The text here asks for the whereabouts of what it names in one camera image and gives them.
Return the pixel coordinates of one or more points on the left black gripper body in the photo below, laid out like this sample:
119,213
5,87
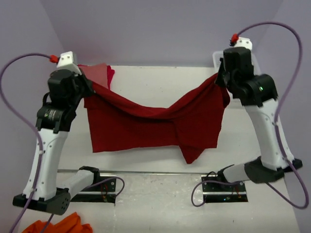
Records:
83,89

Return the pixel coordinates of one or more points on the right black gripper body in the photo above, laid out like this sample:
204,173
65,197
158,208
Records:
223,78

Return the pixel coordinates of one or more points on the dark red t shirt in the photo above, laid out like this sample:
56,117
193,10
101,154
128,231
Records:
192,123

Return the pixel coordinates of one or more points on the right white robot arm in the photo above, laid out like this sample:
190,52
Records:
258,95

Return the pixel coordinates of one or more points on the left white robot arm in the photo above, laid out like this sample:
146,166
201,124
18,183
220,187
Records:
66,90

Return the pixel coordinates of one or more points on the white plastic basket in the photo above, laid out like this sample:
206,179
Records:
217,55

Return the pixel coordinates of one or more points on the folded pink t shirt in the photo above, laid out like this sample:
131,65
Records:
97,73

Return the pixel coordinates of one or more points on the folded red t shirt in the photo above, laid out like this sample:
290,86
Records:
110,75

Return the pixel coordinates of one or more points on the orange t shirt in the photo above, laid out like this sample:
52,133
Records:
70,224

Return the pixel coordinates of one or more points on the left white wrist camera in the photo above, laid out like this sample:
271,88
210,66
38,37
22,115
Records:
66,61

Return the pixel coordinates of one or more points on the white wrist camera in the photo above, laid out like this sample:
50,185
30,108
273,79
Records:
66,61
237,41

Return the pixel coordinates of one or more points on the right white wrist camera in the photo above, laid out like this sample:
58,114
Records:
237,41

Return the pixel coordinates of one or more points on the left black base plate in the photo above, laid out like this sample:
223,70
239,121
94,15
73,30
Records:
103,193

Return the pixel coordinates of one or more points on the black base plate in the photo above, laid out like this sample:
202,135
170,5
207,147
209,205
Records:
103,193
217,193

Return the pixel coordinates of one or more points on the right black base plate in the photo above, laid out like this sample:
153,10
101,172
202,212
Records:
217,193

